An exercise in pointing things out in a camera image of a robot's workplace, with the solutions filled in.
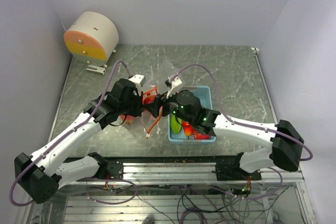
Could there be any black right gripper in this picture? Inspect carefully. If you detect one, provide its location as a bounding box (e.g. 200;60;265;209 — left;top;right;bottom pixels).
145;87;193;125

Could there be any red apple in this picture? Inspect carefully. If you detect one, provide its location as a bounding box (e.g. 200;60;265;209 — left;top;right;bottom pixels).
143;95;156;105
193;132;211;140
120;115;135;125

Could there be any clear zip top bag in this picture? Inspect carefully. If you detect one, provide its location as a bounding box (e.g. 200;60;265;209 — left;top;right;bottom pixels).
120;60;183;139

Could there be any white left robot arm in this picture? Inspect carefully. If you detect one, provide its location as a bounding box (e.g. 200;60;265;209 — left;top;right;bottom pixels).
14;74;145;204

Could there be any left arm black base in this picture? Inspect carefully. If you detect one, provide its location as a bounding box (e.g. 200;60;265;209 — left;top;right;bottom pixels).
88;152;123;179

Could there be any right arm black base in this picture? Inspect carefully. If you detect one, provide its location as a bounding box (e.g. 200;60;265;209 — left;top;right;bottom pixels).
212;152;261;181

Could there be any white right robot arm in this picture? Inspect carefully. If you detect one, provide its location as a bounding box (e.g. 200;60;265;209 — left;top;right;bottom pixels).
143;90;303;180

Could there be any green fruit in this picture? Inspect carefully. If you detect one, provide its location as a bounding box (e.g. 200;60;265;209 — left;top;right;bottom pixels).
170;115;182;134

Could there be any orange fruit in basket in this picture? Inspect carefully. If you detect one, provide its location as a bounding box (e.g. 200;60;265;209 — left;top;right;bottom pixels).
182;121;194;138

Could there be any blue plastic basket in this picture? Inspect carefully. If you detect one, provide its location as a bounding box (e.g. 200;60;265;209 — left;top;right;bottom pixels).
168;86;216;144

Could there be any round beige drawer box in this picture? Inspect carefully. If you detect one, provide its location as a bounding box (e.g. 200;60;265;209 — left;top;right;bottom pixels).
64;11;119;67

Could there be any white corner clip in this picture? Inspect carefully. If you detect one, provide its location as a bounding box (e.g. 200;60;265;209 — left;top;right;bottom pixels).
251;47;259;55

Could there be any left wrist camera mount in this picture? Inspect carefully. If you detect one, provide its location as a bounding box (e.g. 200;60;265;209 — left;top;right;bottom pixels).
129;74;146;87

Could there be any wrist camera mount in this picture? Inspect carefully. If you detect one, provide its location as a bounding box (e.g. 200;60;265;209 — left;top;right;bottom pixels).
165;77;183;98
129;74;146;87

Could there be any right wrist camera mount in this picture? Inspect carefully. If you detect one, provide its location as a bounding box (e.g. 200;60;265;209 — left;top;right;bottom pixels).
165;77;183;98

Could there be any small white bracket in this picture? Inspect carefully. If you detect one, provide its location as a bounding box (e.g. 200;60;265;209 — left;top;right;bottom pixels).
86;65;106;76

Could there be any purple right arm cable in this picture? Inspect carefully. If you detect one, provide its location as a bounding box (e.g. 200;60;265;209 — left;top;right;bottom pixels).
169;63;313;201

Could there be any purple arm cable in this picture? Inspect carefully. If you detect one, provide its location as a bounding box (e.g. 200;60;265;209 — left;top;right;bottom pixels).
169;63;313;201
9;60;132;206

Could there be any aluminium rail frame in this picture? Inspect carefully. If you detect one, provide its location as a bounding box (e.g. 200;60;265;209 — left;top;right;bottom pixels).
28;162;305;185

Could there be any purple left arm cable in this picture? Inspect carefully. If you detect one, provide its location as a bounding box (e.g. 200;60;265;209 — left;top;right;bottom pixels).
9;60;132;206

